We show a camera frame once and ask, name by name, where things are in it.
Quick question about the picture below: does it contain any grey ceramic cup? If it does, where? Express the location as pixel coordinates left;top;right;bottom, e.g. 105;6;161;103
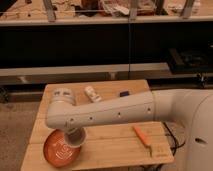
64;128;86;148

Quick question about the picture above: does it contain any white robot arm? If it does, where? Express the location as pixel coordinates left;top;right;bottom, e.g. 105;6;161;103
46;88;189;134

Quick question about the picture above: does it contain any orange ceramic bowl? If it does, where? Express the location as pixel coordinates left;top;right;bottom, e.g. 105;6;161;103
43;130;81;168

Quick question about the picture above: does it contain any small white bottle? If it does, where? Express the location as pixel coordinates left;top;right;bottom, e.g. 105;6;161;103
85;86;102;103

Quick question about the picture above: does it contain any small blue object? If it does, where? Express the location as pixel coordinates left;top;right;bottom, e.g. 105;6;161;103
119;91;130;97

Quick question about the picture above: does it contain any long metal shelf rack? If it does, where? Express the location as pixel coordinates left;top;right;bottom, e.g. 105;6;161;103
0;0;213;85

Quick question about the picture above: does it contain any orange handled fork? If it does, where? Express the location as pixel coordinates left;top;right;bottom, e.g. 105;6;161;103
133;126;152;153

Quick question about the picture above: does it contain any black cable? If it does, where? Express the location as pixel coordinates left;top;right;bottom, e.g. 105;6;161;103
162;121;186;157

